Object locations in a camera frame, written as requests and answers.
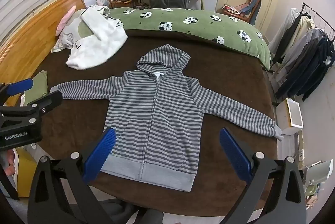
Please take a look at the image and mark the wooden headboard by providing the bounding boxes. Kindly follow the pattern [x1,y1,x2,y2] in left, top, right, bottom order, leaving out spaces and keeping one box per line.
[0,0,87,107]

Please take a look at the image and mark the row of hanging clothes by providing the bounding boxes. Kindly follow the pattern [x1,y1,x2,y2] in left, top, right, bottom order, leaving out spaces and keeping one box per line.
[268,8,335,103]

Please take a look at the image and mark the blue jeans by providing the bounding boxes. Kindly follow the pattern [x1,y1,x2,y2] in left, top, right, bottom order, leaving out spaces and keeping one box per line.
[247,0,262,26]

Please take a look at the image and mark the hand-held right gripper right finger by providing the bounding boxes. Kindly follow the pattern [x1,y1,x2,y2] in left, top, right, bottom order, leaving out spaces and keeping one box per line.
[219,128,307,224]

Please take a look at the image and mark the yellow container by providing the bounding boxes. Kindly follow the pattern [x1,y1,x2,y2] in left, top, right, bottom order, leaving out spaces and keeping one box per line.
[14,149,37,198]

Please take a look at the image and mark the white fleece garment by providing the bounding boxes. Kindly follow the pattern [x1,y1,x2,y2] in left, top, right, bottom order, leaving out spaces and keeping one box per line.
[66,5,129,71]

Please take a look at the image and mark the white plastic container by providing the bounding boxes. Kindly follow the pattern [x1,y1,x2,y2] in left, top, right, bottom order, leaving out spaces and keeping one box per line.
[305,160,330,185]

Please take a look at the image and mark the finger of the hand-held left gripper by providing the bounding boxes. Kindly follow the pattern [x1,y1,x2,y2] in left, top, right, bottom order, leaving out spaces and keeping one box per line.
[0,79,33,107]
[24,90,63,115]

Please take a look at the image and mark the plush pillow with pink ear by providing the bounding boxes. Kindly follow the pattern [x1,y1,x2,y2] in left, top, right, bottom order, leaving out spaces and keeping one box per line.
[51,5,87,53]

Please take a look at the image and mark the metal clothes rack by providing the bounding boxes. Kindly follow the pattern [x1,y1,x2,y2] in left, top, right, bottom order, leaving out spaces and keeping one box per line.
[301,1,335,41]

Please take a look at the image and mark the green panda print blanket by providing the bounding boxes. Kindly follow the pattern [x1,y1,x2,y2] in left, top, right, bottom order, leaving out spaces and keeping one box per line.
[105,8,271,71]

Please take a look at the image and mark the folded green garment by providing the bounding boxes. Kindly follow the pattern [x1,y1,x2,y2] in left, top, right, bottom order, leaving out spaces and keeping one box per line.
[22,70,48,107]

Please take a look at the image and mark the dark grey cloth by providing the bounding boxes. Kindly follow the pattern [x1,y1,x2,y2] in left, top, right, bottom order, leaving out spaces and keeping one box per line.
[98,197,165,224]

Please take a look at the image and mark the white foam box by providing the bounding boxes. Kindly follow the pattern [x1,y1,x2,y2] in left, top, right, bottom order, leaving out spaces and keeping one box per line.
[276,98,304,135]

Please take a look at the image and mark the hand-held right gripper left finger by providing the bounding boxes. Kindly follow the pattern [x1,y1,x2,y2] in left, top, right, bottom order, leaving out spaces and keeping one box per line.
[27,127,117,224]

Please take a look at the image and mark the grey striped hoodie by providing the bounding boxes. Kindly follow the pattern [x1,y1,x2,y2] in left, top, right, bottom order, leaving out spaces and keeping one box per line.
[50,44,284,192]

